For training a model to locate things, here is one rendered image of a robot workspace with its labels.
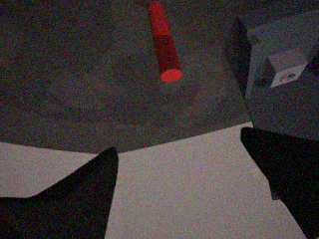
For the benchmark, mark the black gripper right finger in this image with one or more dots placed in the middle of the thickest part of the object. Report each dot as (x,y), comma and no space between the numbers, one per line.
(291,165)

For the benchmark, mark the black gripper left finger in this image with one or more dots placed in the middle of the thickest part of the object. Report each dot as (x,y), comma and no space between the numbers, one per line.
(77,207)

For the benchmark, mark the red peg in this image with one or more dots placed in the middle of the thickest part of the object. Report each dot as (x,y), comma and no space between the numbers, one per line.
(169,67)

